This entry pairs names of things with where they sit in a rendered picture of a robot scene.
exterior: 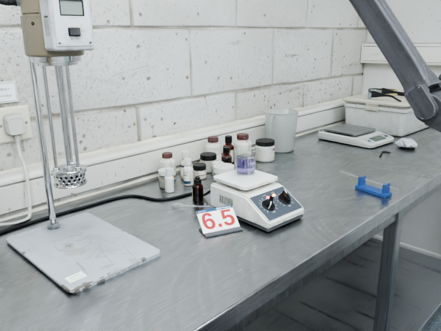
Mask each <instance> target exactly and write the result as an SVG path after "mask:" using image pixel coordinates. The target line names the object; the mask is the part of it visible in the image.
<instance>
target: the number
mask: <svg viewBox="0 0 441 331"><path fill-rule="evenodd" d="M198 215H199V219H200V221H201V224H202V227H203V230H204V231H208V230H212V229H218V228H222V227H228V226H232V225H238V222H237V221H236V217H235V215H234V212H233V210H232V208H227V209H223V210H216V211H209V212H205V213H199V214H198Z"/></svg>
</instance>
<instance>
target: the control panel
mask: <svg viewBox="0 0 441 331"><path fill-rule="evenodd" d="M283 190H284V188H283V187H280V188H276V189H274V190H270V191H268V192H265V193H262V194H259V195H256V196H253V197H251V198H250V199H251V201H252V202H253V203H254V204H255V205H256V206H257V207H258V208H259V209H260V211H261V212H262V213H263V214H264V215H265V216H266V218H267V219H268V220H269V221H271V220H273V219H275V218H278V217H280V216H283V215H285V214H287V213H290V212H292V211H295V210H297V209H299V208H302V206H301V205H300V204H299V203H298V202H297V201H296V199H294V197H292V195H290V193H288V192H287V193H288V195H289V196H290V198H291V202H290V204H283V203H281V202H280V201H279V200H278V196H279V195H280V194H281V193H282V192H283ZM273 194H275V195H276V196H273ZM267 196H273V198H274V199H273V203H274V205H275V209H274V210H273V211H268V210H266V209H264V208H263V205H262V202H263V200H268V198H267Z"/></svg>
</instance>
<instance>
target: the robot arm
mask: <svg viewBox="0 0 441 331"><path fill-rule="evenodd" d="M349 1H350V3H351V5H352V6H353V7H354V10H355V11H356V12H357V14H358V16H359V17H360V19H361V20H362V22H363V23H364V25H365V27H366V28H367V30H368V32H369V33H370V35H371V36H372V38H373V40H374V41H375V42H376V44H377V46H378V48H379V49H380V51H381V52H382V54H383V56H384V57H385V58H386V60H387V62H388V63H389V65H390V67H391V68H392V70H393V71H394V73H395V74H396V77H397V78H398V80H399V81H400V83H401V85H402V87H403V89H404V92H405V95H404V96H405V98H406V100H407V101H408V103H409V105H410V106H411V108H412V110H413V112H414V114H415V117H416V118H417V119H418V120H420V121H421V122H423V123H425V125H427V126H429V127H431V128H433V129H435V130H437V131H439V132H441V80H439V79H438V77H437V76H436V74H435V73H434V72H433V71H431V69H430V68H429V67H428V65H427V63H426V62H425V61H424V59H423V57H422V56H421V55H420V53H419V51H418V50H417V48H416V47H415V45H414V44H413V42H412V41H411V39H410V37H409V36H408V34H407V33H406V31H405V30H404V29H403V27H402V25H401V23H400V22H399V21H398V19H397V17H396V16H395V14H394V13H393V11H392V10H391V8H390V7H389V5H388V3H387V2H386V1H385V0H349Z"/></svg>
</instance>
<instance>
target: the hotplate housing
mask: <svg viewBox="0 0 441 331"><path fill-rule="evenodd" d="M280 187H283V188H284V189H285V187H284V186H283V185H281V184H279V183H276V182H272V183H268V184H266V185H263V186H260V187H257V188H253V189H251V190H240V189H238V188H235V187H231V186H229V185H226V184H224V183H220V182H218V181H217V182H215V183H212V184H211V205H212V206H214V207H221V206H228V205H232V207H233V210H234V213H235V214H236V217H237V219H239V220H240V221H243V222H245V223H248V224H250V225H253V226H254V227H257V228H260V229H262V230H264V231H266V232H270V231H272V230H274V229H277V228H278V227H281V226H283V225H286V224H288V223H290V222H292V221H294V220H297V219H299V218H302V217H303V213H304V208H303V207H302V208H299V209H297V210H295V211H292V212H290V213H287V214H285V215H283V216H280V217H278V218H275V219H273V220H271V221H269V220H268V219H267V218H266V216H265V215H264V214H263V213H262V212H261V211H260V209H259V208H258V207H257V206H256V205H255V204H254V203H253V202H252V201H251V199H250V198H251V197H253V196H256V195H259V194H262V193H265V192H268V191H270V190H274V189H276V188H280ZM297 202H298V201H297ZM298 203H299V202H298ZM299 204H300V203H299Z"/></svg>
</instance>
